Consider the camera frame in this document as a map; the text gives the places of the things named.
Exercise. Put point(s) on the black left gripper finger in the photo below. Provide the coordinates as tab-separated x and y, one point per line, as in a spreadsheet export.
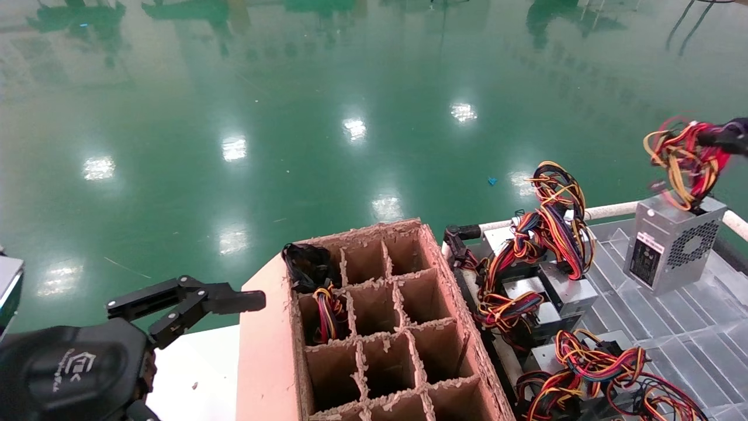
234	306
152	295

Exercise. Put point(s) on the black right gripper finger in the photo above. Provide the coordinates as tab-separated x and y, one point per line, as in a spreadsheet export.
724	141
739	127

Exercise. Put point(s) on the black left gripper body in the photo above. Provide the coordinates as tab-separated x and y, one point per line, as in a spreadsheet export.
70	374

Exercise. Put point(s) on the brown cardboard box with dividers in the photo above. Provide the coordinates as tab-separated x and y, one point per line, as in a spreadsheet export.
266	362

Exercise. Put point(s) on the clear plastic divider tray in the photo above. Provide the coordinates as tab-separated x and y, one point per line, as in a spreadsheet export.
701	345

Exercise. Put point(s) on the black pipe connector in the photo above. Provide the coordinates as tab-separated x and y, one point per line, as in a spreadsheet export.
459	237

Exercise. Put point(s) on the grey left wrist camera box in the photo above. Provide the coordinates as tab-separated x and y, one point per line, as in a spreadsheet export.
9	292

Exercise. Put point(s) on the long white pipe rail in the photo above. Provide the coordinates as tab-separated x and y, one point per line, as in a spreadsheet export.
608	209

